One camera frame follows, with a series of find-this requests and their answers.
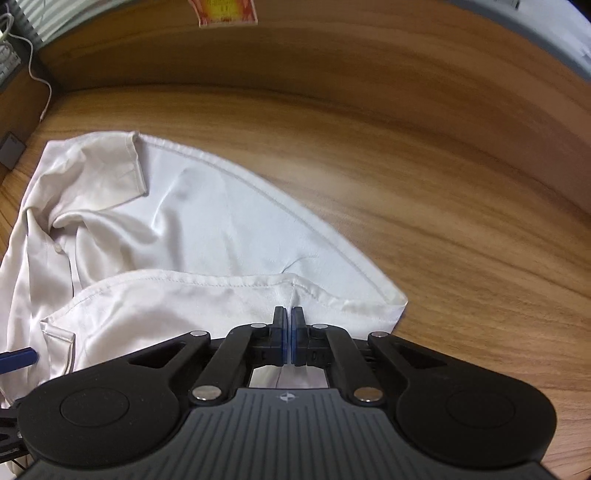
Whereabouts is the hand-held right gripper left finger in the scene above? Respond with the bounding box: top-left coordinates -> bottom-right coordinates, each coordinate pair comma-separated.
129,307 -> 289,407

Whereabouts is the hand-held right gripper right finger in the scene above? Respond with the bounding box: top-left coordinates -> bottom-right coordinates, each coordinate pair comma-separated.
291,307 -> 448,407

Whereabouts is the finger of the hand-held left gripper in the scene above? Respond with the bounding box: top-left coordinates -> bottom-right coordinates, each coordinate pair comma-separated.
0,401 -> 23,462
0,347 -> 38,374

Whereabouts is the white shirt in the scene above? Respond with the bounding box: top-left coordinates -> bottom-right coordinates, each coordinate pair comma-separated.
0,130 -> 409,402

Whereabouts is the black power adapter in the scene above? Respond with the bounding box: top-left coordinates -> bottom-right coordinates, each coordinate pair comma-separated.
0,132 -> 26,170

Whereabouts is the red yellow sticker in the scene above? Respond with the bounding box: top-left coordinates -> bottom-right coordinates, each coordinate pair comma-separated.
187,0 -> 258,29

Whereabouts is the grey cable bundle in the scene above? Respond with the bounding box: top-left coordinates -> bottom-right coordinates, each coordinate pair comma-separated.
0,11 -> 52,123

